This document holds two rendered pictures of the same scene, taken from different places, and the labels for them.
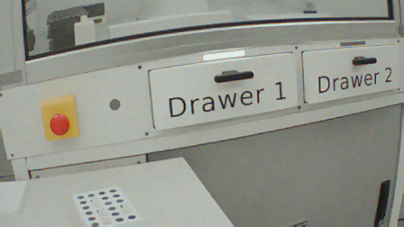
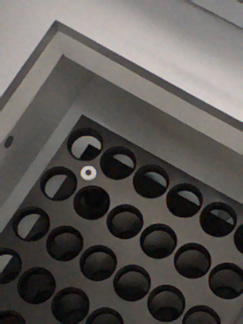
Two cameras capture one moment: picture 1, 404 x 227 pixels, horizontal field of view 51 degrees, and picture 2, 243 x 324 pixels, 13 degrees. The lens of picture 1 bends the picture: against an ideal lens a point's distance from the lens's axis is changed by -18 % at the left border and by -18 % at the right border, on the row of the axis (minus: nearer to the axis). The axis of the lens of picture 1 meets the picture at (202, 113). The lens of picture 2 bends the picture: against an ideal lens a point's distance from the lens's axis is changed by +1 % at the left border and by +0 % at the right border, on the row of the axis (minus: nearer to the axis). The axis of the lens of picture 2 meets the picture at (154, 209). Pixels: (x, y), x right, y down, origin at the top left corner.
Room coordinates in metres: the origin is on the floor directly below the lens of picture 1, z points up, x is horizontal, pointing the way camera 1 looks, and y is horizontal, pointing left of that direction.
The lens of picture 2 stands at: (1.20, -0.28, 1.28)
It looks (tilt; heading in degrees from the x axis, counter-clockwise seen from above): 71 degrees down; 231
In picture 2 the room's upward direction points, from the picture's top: 5 degrees counter-clockwise
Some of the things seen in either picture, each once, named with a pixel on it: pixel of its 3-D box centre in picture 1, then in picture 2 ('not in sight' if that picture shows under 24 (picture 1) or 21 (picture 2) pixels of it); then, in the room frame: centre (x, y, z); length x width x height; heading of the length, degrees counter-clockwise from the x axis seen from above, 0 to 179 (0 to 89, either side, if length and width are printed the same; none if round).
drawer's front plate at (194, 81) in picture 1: (228, 88); not in sight; (0.93, -0.05, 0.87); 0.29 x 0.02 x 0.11; 105
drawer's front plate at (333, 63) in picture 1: (356, 71); not in sight; (1.01, -0.36, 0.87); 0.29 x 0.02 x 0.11; 105
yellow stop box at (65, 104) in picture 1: (59, 118); not in sight; (0.83, 0.26, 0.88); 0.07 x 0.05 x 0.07; 105
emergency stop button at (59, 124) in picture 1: (59, 123); not in sight; (0.79, 0.25, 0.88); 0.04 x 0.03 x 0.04; 105
